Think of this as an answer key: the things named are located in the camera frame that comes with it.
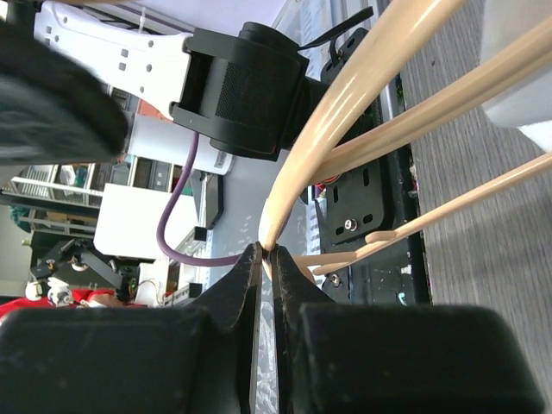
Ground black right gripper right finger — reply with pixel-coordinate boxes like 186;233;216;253
271;247;545;413

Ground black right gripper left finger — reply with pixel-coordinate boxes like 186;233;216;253
1;243;262;413

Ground cream wooden hanger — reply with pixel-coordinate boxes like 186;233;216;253
260;0;552;281

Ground white t-shirt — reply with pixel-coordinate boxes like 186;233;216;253
480;1;551;152

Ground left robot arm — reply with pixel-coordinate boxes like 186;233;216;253
1;1;326;179

